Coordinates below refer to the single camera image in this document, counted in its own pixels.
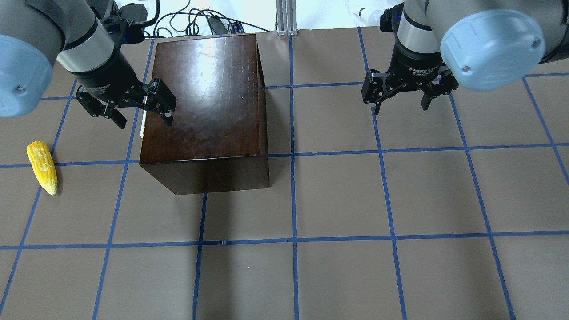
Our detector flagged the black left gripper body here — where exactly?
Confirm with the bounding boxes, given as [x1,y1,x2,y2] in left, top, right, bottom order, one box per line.
[73,53,142,103]

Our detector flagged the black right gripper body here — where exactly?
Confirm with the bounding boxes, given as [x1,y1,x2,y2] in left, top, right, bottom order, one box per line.
[387,49,443,92]

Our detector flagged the light wood drawer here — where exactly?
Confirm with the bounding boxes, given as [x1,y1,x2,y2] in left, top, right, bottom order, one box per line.
[140,111,148,139]

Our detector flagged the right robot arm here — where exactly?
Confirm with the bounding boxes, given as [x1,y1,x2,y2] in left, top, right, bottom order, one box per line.
[361,0,568,115]

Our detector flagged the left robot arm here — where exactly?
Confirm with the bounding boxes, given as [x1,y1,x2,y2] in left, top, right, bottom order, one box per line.
[0,0,176,129]

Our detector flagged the yellow corn cob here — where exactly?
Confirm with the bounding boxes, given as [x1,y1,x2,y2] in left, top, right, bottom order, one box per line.
[26,140,58,195]

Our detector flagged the white light bulb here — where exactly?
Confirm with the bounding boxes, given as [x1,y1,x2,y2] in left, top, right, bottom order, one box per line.
[344,0,393,26]

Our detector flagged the dark brown wooden cabinet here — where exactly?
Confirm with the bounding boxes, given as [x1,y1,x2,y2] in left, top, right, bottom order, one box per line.
[140,34,270,195]

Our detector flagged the black power adapter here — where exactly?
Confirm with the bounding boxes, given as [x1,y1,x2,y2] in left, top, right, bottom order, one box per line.
[207,12,231,35]

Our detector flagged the black cables bundle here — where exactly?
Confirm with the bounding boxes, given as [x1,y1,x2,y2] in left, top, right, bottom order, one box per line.
[144,0,272,38]

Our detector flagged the aluminium frame post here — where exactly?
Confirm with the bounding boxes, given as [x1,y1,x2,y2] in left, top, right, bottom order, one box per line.
[276,0,297,36]

